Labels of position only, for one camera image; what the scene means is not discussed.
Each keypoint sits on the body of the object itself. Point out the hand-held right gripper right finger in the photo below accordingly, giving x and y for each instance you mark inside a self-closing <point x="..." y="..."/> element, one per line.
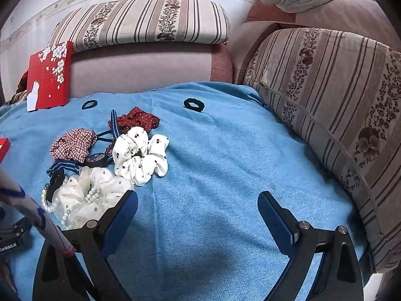
<point x="275" y="222"/>

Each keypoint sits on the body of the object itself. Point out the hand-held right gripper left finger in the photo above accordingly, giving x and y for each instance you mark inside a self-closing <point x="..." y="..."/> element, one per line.
<point x="125" y="213"/>

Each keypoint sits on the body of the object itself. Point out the black scrunchie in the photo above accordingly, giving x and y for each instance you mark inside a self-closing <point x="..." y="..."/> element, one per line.
<point x="55" y="183"/>

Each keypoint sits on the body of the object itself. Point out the cream dotted scrunchie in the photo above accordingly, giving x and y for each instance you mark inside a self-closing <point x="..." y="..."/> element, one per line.
<point x="103" y="185"/>

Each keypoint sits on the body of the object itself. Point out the white black-dotted scrunchie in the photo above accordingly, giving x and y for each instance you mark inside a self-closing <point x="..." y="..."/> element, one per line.
<point x="131" y="150"/>

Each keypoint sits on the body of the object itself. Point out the blue blanket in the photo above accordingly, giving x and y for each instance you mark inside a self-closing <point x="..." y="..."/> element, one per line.
<point x="219" y="178"/>

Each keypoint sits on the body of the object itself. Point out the red plaid scrunchie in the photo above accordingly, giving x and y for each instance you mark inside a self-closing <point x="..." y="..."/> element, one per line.
<point x="73" y="145"/>

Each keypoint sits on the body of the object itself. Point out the red white-dotted scrunchie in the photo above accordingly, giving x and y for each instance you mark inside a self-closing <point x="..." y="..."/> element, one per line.
<point x="137" y="117"/>

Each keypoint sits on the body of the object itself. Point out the large striped floral cushion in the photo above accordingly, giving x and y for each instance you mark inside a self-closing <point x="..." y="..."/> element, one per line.
<point x="329" y="100"/>

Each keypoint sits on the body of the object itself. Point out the dark red clothes pile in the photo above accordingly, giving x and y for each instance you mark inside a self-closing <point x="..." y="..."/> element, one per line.
<point x="18" y="94"/>

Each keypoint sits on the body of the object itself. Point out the pink sofa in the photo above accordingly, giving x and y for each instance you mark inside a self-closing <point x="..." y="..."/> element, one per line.
<point x="141" y="67"/>

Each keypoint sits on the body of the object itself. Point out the red floral gift box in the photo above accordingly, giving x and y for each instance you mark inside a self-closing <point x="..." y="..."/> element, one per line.
<point x="50" y="78"/>

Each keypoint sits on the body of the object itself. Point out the long striped floral cushion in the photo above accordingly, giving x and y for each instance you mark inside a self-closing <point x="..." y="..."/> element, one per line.
<point x="141" y="22"/>

